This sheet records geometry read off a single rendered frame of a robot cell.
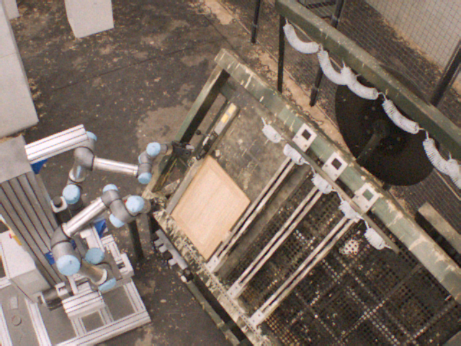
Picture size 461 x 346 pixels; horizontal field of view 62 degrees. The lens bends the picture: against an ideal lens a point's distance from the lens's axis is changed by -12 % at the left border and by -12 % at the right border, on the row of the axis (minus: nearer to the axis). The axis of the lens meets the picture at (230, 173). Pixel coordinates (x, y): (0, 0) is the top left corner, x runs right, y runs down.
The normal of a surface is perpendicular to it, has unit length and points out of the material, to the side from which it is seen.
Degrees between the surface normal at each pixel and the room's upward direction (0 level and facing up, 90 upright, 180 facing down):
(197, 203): 57
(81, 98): 0
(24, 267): 0
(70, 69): 0
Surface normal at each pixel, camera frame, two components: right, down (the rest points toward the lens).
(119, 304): 0.08, -0.59
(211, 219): -0.62, 0.05
